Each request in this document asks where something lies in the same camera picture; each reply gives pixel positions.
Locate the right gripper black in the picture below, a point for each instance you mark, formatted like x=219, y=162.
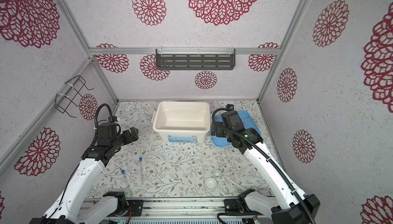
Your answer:
x=220, y=127

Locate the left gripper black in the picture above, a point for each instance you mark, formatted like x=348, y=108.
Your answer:
x=134, y=134

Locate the blue plastic bin lid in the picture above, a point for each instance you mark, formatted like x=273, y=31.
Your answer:
x=248, y=122

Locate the white plastic storage bin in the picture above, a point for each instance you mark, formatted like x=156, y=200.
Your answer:
x=182, y=121

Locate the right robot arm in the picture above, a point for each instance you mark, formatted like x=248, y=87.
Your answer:
x=270, y=175

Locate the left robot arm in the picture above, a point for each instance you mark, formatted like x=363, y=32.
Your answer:
x=86, y=168

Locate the blue-capped test tube right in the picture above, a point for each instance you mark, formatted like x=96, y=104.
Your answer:
x=142, y=170

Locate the blue-capped test tube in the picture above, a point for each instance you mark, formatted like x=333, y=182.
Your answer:
x=127, y=184
x=142, y=170

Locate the blue-capped test tube left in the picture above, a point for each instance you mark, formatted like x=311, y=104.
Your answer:
x=127, y=184

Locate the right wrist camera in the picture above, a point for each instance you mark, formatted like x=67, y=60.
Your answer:
x=229, y=107

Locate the black wire wall rack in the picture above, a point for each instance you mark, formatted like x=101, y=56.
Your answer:
x=67, y=98

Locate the dark grey wall shelf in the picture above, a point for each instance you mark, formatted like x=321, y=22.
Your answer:
x=196, y=60

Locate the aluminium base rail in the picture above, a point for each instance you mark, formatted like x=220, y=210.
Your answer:
x=177, y=208

